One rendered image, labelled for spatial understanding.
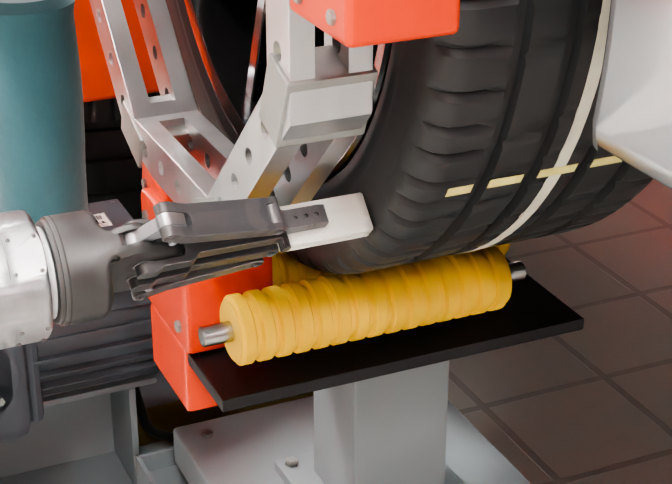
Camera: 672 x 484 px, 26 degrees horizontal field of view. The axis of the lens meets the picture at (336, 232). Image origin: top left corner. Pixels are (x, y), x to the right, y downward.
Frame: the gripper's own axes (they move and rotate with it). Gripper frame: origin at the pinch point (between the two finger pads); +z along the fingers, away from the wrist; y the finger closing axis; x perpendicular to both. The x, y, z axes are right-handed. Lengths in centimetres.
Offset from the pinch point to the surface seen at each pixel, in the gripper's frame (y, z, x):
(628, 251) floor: -113, 99, 23
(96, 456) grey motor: -81, -4, 3
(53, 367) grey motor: -56, -11, 9
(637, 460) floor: -75, 64, -15
